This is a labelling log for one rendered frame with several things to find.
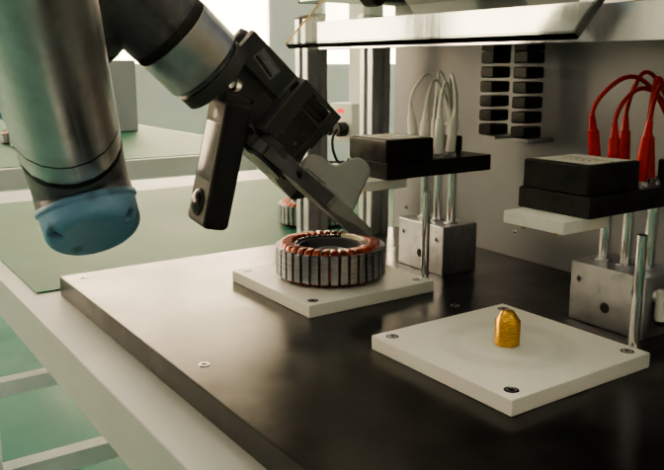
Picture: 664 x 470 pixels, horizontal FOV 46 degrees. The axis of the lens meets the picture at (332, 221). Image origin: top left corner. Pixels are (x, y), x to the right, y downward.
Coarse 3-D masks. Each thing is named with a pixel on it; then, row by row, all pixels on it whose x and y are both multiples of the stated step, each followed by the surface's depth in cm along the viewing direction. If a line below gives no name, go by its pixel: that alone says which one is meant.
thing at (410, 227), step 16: (400, 224) 89; (416, 224) 86; (432, 224) 84; (448, 224) 84; (464, 224) 84; (400, 240) 89; (416, 240) 87; (432, 240) 84; (448, 240) 83; (464, 240) 85; (400, 256) 89; (416, 256) 87; (432, 256) 85; (448, 256) 84; (464, 256) 85; (432, 272) 85; (448, 272) 84
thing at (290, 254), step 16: (288, 240) 79; (304, 240) 81; (320, 240) 82; (336, 240) 82; (352, 240) 81; (368, 240) 79; (288, 256) 75; (304, 256) 74; (320, 256) 74; (336, 256) 74; (352, 256) 74; (368, 256) 75; (384, 256) 78; (288, 272) 76; (304, 272) 75; (320, 272) 75; (336, 272) 74; (352, 272) 74; (368, 272) 75
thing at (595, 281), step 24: (576, 264) 69; (600, 264) 68; (576, 288) 69; (600, 288) 67; (624, 288) 65; (648, 288) 63; (576, 312) 69; (600, 312) 67; (624, 312) 65; (648, 312) 64; (648, 336) 65
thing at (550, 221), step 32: (544, 160) 61; (576, 160) 61; (608, 160) 61; (544, 192) 61; (576, 192) 59; (608, 192) 59; (640, 192) 61; (544, 224) 59; (576, 224) 58; (608, 224) 68; (608, 256) 69
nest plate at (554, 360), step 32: (448, 320) 66; (480, 320) 66; (544, 320) 66; (384, 352) 61; (416, 352) 58; (448, 352) 58; (480, 352) 58; (512, 352) 58; (544, 352) 58; (576, 352) 58; (608, 352) 58; (640, 352) 58; (448, 384) 55; (480, 384) 52; (512, 384) 52; (544, 384) 52; (576, 384) 54; (512, 416) 50
